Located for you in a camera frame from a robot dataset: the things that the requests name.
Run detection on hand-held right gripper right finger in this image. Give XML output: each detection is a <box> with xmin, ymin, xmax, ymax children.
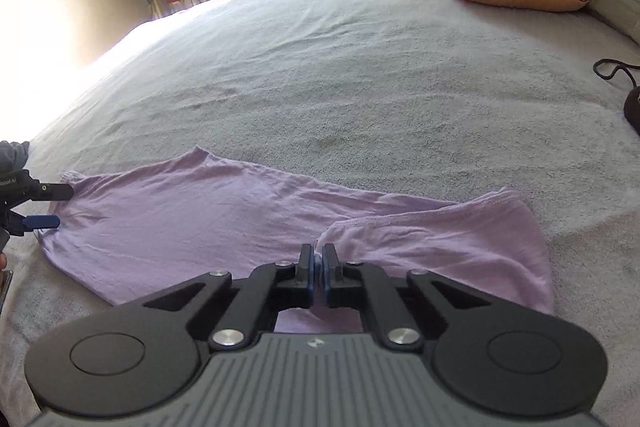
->
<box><xmin>322</xmin><ymin>243</ymin><xmax>493</xmax><ymax>350</ymax></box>

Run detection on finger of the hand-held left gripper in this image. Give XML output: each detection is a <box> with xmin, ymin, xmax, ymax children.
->
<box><xmin>30</xmin><ymin>183</ymin><xmax>76</xmax><ymax>202</ymax></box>
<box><xmin>12</xmin><ymin>216</ymin><xmax>61</xmax><ymax>235</ymax></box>

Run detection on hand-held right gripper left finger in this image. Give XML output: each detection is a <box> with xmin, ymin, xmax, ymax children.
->
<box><xmin>142</xmin><ymin>243</ymin><xmax>317</xmax><ymax>350</ymax></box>

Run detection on lilac pants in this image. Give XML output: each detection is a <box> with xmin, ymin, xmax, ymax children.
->
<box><xmin>39</xmin><ymin>146</ymin><xmax>555</xmax><ymax>335</ymax></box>

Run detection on grey bed blanket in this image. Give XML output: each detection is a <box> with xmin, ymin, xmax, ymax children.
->
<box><xmin>0</xmin><ymin>0</ymin><xmax>640</xmax><ymax>427</ymax></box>

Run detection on dark brown garment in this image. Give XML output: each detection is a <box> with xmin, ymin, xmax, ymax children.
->
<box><xmin>623</xmin><ymin>87</ymin><xmax>640</xmax><ymax>132</ymax></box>

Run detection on black cord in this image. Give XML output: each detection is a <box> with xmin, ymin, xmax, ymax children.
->
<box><xmin>593</xmin><ymin>59</ymin><xmax>640</xmax><ymax>88</ymax></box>

